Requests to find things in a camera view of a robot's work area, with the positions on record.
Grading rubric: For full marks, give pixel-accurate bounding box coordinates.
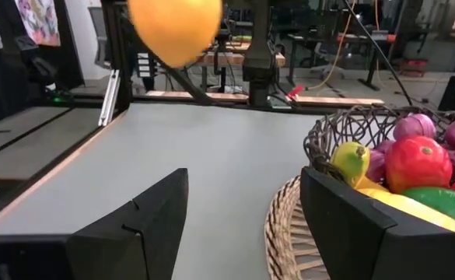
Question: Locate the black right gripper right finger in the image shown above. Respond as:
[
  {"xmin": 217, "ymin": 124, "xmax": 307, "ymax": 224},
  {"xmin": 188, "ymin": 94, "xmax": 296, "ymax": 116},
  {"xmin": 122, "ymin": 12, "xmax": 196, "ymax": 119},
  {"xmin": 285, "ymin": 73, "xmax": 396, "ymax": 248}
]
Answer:
[{"xmin": 299, "ymin": 166, "xmax": 455, "ymax": 280}]

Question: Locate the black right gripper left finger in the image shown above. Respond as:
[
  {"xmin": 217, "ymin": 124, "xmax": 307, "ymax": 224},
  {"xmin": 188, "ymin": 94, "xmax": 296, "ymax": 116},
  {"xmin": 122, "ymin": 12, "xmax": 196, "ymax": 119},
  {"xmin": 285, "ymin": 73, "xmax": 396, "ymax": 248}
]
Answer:
[{"xmin": 65, "ymin": 167, "xmax": 190, "ymax": 280}]

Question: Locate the yellow toy banana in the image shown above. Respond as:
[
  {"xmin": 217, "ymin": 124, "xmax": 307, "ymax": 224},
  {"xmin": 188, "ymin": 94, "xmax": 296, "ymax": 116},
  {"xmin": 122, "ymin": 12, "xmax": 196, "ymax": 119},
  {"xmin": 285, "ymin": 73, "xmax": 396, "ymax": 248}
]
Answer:
[{"xmin": 330, "ymin": 141, "xmax": 455, "ymax": 233}]

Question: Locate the red toy bell pepper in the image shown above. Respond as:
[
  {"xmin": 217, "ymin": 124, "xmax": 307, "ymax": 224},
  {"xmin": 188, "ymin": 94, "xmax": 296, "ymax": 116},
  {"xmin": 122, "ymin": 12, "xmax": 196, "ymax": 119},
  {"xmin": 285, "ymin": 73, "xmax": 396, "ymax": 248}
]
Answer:
[{"xmin": 384, "ymin": 135, "xmax": 453, "ymax": 194}]

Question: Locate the toy watermelon slice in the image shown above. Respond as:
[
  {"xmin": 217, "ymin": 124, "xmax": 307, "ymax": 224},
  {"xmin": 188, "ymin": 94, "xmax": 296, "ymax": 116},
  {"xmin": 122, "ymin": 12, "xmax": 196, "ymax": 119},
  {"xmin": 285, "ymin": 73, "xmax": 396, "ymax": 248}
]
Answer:
[{"xmin": 401, "ymin": 170, "xmax": 455, "ymax": 230}]

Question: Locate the orange toy fruit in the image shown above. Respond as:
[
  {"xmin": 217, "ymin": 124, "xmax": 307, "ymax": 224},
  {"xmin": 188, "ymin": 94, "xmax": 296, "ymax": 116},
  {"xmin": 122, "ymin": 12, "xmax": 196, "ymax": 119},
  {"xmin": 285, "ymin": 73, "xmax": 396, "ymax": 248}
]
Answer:
[{"xmin": 127, "ymin": 0, "xmax": 223, "ymax": 69}]

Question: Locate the round woven placemat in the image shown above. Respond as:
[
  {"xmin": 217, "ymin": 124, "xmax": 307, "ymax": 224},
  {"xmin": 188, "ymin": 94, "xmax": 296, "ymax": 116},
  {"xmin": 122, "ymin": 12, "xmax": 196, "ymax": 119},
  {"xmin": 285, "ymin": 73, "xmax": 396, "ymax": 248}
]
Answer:
[{"xmin": 264, "ymin": 174, "xmax": 331, "ymax": 280}]

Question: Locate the purple grape bunch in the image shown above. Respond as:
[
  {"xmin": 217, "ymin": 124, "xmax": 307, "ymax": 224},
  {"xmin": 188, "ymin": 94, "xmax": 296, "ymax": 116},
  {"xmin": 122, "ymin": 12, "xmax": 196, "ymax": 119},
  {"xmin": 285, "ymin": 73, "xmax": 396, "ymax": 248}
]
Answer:
[{"xmin": 366, "ymin": 112, "xmax": 455, "ymax": 184}]

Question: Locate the red clip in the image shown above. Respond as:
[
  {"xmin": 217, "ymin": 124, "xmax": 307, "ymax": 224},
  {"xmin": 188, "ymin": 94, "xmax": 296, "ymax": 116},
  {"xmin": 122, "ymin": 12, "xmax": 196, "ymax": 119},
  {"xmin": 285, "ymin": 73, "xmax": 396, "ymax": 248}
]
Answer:
[{"xmin": 287, "ymin": 84, "xmax": 306, "ymax": 100}]

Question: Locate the red box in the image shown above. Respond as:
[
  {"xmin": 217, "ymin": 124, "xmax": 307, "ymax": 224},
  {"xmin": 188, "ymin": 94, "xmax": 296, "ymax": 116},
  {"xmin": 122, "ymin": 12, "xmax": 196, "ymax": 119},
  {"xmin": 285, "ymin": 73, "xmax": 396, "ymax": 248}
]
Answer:
[{"xmin": 400, "ymin": 58, "xmax": 429, "ymax": 77}]

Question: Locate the wooden workbench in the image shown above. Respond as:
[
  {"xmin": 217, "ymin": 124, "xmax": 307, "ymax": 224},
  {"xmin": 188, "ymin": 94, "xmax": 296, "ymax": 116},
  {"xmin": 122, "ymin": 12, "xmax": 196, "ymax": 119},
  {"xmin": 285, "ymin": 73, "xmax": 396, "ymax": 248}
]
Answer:
[{"xmin": 195, "ymin": 40, "xmax": 286, "ymax": 93}]

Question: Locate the black workbench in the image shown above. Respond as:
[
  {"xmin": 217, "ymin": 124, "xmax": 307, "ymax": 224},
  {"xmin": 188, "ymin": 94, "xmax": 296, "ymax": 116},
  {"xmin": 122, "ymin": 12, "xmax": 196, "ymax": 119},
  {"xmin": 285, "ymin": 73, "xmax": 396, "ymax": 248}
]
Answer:
[{"xmin": 288, "ymin": 30, "xmax": 392, "ymax": 91}]

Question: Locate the floral cloth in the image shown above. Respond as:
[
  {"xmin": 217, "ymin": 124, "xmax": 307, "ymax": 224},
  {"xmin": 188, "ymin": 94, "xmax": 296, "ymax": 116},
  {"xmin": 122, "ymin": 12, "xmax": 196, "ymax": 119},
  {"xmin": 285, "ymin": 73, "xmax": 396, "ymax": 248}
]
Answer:
[{"xmin": 15, "ymin": 0, "xmax": 61, "ymax": 47}]

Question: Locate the black wire basket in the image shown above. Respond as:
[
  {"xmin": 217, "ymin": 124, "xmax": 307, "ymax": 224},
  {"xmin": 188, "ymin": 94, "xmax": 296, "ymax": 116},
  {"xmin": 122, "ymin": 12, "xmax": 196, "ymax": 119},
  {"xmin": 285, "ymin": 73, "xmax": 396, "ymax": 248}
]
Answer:
[{"xmin": 303, "ymin": 104, "xmax": 455, "ymax": 184}]

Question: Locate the silver metal bracket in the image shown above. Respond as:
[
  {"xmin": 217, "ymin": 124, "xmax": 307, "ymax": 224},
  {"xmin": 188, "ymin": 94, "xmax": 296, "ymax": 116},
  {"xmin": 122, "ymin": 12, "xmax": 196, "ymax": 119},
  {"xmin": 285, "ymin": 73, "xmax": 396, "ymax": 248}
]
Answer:
[{"xmin": 97, "ymin": 69, "xmax": 121, "ymax": 128}]

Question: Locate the black aluminium table frame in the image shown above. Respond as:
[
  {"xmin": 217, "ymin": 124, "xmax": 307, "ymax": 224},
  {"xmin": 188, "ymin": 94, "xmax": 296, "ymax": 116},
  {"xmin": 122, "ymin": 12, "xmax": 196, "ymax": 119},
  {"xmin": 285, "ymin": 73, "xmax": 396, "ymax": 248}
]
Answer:
[{"xmin": 0, "ymin": 0, "xmax": 387, "ymax": 129}]

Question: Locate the thin black cable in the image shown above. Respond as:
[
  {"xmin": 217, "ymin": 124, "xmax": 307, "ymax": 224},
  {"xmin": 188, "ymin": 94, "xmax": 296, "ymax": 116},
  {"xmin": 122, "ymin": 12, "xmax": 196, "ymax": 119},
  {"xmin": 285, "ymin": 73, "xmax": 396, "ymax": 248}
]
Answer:
[{"xmin": 343, "ymin": 0, "xmax": 414, "ymax": 107}]

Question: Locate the yellow cable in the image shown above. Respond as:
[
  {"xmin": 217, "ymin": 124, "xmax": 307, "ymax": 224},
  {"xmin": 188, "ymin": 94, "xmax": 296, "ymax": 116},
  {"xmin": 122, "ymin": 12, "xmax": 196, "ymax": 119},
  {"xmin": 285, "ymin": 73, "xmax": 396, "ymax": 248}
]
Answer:
[{"xmin": 308, "ymin": 0, "xmax": 353, "ymax": 92}]

